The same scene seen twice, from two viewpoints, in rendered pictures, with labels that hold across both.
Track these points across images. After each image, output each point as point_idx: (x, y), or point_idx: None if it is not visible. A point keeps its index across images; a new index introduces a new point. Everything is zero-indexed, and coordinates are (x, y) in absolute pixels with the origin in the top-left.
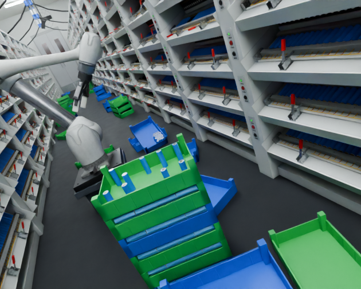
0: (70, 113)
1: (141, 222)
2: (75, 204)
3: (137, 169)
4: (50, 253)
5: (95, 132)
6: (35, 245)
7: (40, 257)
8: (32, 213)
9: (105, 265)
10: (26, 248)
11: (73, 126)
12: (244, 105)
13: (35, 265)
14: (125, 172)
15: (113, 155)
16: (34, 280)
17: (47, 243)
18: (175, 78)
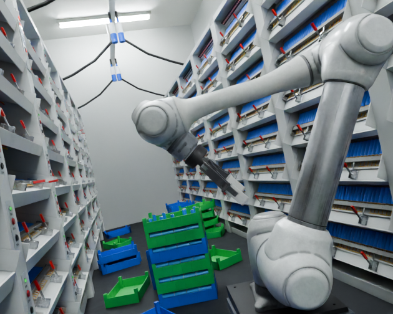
0: (291, 204)
1: None
2: None
3: (180, 223)
4: (358, 301)
5: (254, 255)
6: None
7: (372, 299)
8: None
9: None
10: None
11: (272, 214)
12: None
13: (368, 294)
14: (183, 210)
15: (254, 308)
16: (350, 286)
17: (382, 309)
18: (22, 291)
